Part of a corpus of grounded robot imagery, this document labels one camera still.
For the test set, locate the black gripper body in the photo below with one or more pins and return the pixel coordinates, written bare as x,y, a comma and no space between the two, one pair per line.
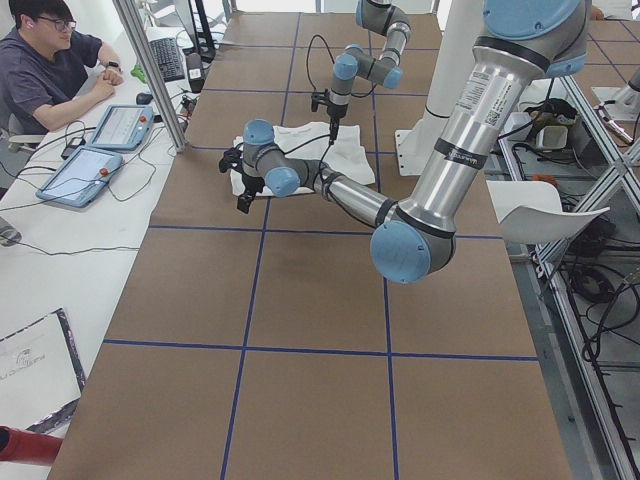
251,182
334,114

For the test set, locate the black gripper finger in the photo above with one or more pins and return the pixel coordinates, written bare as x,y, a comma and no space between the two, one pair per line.
232,159
334,126

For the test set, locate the white long-sleeve printed shirt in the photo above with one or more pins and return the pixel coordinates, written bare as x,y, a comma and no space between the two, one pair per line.
347,155

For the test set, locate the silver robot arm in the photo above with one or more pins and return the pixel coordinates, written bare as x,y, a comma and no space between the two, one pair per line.
387,21
520,42

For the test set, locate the upper blue teach pendant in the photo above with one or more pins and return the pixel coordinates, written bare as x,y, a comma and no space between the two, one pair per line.
122,127

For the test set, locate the blue teach pendant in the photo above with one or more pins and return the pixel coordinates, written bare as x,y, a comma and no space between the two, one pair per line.
81,177
122,127

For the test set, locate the black keyboard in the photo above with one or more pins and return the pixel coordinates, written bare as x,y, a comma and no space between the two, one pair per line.
168,58

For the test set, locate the lower blue teach pendant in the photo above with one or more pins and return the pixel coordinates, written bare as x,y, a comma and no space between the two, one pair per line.
81,177

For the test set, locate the seated man grey shirt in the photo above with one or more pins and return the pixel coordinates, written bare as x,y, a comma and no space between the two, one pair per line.
51,74

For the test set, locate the white curved panel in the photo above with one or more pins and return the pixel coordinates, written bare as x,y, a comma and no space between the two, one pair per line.
530,212

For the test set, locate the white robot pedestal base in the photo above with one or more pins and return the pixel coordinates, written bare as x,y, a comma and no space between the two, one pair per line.
454,64

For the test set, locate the grey aluminium frame post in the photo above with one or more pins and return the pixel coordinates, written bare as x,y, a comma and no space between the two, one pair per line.
133,26

